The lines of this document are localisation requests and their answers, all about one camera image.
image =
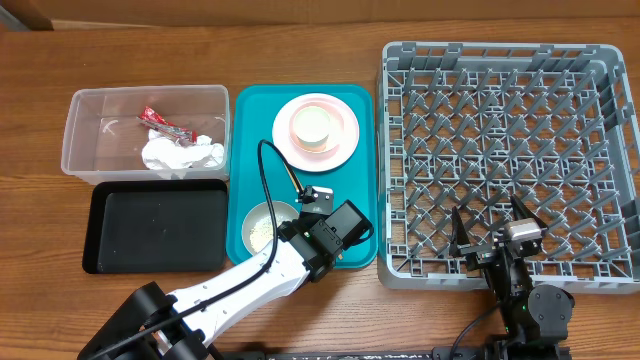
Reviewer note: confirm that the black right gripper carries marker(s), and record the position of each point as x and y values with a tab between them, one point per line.
481	253

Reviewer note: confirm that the grey bowl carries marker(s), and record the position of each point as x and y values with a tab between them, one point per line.
257	229

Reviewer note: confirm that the white napkin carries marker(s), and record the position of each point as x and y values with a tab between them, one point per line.
162	153

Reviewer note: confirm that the red snack wrapper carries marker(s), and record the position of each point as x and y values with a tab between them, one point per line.
155	121

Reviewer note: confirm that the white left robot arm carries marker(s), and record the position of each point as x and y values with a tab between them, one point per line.
183	324

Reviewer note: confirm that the grey dishwasher rack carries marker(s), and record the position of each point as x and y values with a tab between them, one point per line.
463	126

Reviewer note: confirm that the clear plastic waste bin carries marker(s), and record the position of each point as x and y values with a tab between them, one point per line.
103	138

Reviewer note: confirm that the wooden chopstick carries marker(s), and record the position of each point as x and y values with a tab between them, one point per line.
291	181
295	180

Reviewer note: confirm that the teal serving tray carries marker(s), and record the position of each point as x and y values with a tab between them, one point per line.
257	165

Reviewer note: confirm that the small pink saucer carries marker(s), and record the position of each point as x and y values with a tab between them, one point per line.
336	127

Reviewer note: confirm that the pale green cup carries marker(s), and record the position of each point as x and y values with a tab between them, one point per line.
310	127

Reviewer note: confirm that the pink plate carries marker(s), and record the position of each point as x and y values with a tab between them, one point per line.
316	162

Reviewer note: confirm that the black tray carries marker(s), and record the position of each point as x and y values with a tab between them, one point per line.
156	226

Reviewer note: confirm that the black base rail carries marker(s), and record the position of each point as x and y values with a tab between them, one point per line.
437	353

